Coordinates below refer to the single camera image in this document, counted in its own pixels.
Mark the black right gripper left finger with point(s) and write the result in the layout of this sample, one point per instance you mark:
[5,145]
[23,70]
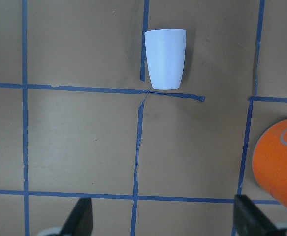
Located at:
[80,220]

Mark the orange can with silver lid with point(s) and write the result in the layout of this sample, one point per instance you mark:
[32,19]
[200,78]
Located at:
[269,161]

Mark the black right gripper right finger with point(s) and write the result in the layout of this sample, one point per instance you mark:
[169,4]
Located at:
[249,220]

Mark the light blue plastic cup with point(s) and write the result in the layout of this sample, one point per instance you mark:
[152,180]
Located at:
[165,54]

